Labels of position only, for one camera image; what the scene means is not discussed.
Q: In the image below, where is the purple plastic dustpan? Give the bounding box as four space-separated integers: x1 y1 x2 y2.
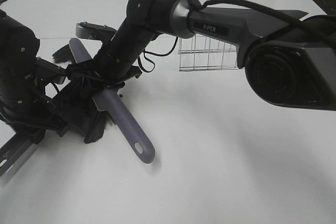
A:
0 79 95 177

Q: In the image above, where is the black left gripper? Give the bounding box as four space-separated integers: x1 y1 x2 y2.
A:
1 57 67 136

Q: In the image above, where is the chrome wire dish rack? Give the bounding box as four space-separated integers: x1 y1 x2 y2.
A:
177 35 238 72

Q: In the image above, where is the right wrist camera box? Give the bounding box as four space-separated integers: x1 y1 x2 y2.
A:
76 22 117 44

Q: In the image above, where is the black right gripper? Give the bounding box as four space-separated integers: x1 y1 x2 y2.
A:
65 56 142 87

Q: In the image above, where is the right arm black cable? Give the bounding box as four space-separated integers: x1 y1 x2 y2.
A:
136 0 336 74

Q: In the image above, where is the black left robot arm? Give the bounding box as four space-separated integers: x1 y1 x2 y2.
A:
1 11 69 136

